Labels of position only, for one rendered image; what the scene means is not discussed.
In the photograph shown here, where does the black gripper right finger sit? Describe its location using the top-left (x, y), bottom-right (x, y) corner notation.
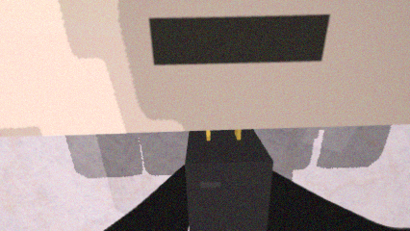
top-left (267, 171), bottom-right (410, 231)

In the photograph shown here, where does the black two-prong charger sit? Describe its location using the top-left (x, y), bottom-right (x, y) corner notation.
top-left (185, 129), bottom-right (273, 231)

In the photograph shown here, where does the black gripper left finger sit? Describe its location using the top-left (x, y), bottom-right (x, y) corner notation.
top-left (103, 165), bottom-right (189, 231)

